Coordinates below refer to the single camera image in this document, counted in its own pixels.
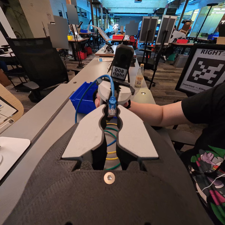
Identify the red plastic bin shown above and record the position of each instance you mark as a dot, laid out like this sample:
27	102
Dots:
117	37
81	55
182	41

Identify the blue plastic bin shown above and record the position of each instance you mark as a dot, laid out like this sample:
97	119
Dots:
84	100

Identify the framed marker sign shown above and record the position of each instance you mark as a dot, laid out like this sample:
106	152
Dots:
207	70

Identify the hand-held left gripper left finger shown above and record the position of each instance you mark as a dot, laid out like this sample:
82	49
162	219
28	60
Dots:
84	138

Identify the person's right hand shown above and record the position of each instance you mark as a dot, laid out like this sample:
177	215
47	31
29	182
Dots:
97	102

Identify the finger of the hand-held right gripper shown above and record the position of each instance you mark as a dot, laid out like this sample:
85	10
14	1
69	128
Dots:
103	91
124	94

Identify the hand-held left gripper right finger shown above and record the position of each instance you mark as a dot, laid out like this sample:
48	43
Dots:
137	138

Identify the metal display stand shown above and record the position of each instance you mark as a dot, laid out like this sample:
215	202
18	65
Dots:
109	47

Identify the glass bottle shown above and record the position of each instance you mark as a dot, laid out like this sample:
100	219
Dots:
139	79

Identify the blue white paper sheet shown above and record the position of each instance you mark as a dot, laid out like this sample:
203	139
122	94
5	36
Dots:
105	59

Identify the grey waste bin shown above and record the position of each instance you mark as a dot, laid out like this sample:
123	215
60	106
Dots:
181	60

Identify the black printed t-shirt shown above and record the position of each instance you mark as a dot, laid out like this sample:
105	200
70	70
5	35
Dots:
202	105

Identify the grey board stand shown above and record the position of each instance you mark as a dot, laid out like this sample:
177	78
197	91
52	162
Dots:
149	29
167	29

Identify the person's right forearm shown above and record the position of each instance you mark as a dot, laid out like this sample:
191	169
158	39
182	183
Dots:
149	112

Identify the black floor lamp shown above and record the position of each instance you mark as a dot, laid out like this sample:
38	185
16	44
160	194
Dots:
211	5

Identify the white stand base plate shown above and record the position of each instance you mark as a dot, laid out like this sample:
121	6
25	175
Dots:
14	149

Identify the wooden display board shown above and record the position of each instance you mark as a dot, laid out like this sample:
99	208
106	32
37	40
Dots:
14	100

